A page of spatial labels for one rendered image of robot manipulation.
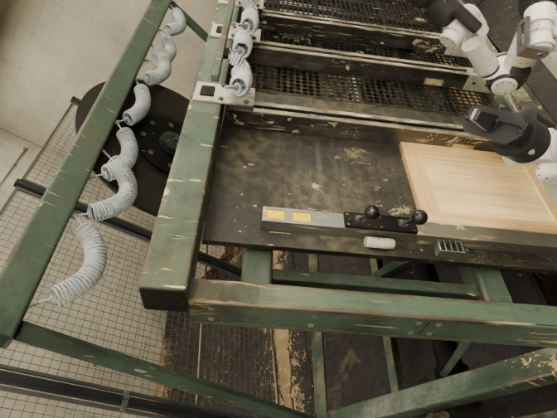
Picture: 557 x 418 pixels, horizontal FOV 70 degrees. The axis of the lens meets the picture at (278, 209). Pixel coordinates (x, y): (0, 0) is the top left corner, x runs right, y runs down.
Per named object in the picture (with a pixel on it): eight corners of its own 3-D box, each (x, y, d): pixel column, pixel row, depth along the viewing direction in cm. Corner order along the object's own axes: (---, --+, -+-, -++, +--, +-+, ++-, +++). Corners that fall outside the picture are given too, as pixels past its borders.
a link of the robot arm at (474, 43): (459, 2, 123) (477, 31, 131) (441, 27, 124) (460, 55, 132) (476, 2, 118) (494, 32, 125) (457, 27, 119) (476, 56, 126)
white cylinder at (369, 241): (364, 249, 106) (392, 251, 107) (367, 242, 104) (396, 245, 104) (362, 240, 108) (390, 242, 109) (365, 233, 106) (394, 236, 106)
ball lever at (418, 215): (407, 231, 108) (430, 224, 95) (394, 230, 108) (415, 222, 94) (407, 218, 109) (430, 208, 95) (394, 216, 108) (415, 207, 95)
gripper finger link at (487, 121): (477, 104, 70) (495, 114, 73) (469, 122, 70) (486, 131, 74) (486, 106, 68) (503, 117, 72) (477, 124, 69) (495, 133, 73)
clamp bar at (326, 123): (531, 163, 140) (578, 106, 122) (193, 126, 130) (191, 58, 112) (520, 145, 147) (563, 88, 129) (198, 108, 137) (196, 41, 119)
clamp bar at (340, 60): (491, 95, 168) (524, 41, 150) (210, 60, 158) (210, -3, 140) (483, 83, 174) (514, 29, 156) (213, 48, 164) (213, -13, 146)
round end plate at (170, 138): (239, 244, 171) (45, 157, 135) (233, 250, 175) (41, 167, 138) (251, 129, 223) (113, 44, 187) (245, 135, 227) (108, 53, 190)
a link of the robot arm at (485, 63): (463, 42, 133) (487, 78, 144) (462, 65, 129) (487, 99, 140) (497, 26, 125) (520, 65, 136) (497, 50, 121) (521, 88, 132)
